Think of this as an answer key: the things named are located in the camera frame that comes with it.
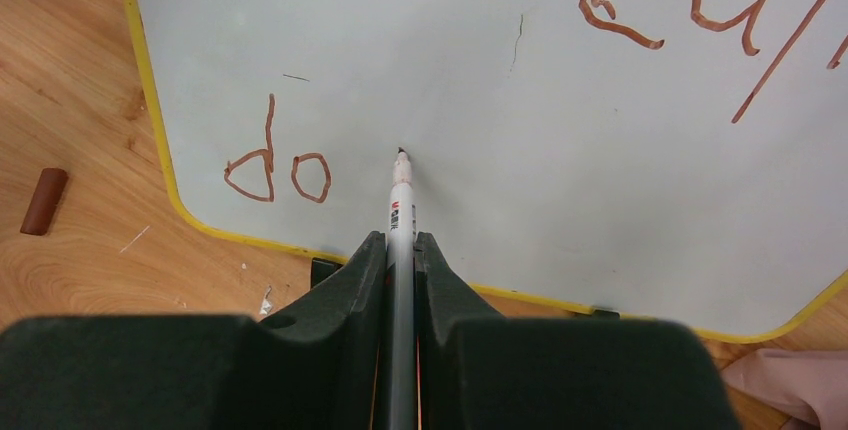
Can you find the yellow framed whiteboard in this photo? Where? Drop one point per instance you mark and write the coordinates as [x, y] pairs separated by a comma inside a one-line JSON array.
[[677, 159]]

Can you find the brown marker cap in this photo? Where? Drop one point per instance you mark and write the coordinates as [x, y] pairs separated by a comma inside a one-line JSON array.
[[44, 201]]

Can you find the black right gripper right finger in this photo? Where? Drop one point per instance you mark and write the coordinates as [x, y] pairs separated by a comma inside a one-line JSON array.
[[483, 370]]

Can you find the brown whiteboard marker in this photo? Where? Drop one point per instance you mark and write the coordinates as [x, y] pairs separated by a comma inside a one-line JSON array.
[[402, 397]]

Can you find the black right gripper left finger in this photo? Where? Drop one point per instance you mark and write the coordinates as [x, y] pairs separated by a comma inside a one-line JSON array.
[[310, 365]]

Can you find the pink garment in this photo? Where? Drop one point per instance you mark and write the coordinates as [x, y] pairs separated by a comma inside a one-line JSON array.
[[809, 386]]

